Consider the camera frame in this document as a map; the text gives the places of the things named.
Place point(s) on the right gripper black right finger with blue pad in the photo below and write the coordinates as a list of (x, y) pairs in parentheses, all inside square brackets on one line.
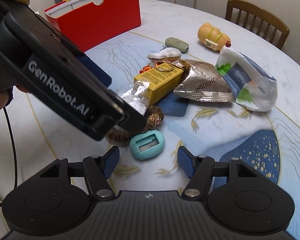
[(199, 170)]

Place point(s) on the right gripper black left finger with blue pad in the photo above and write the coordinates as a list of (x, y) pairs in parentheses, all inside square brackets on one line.
[(98, 169)]

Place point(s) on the gold brown scrunchie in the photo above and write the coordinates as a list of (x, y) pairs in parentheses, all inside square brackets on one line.
[(154, 117)]

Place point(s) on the silver white foil sachet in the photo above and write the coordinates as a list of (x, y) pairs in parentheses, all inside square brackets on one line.
[(135, 94)]

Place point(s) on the silver foil snack packet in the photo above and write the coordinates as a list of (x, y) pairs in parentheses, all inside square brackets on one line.
[(201, 82)]

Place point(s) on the teal pencil sharpener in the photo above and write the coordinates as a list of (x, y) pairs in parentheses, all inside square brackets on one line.
[(147, 145)]

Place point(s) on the red white cardboard box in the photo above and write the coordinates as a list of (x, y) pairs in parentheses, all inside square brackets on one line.
[(88, 23)]

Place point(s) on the blue patterned table mat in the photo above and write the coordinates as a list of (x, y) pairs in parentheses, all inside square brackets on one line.
[(221, 130)]

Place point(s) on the yellow cardboard box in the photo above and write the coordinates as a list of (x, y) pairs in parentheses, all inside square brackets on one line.
[(162, 79)]

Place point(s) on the white blue tissue pack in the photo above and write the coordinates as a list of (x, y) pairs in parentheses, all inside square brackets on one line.
[(252, 87)]

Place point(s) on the grey green soap bar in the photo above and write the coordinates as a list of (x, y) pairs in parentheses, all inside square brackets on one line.
[(172, 42)]

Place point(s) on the orange capybara squishy toy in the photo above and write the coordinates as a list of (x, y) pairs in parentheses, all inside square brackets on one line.
[(212, 37)]

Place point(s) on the brown wooden chair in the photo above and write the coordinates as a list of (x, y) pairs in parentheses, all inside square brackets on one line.
[(258, 21)]

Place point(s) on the orange red rubber keychain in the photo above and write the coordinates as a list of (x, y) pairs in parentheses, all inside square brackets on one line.
[(146, 68)]

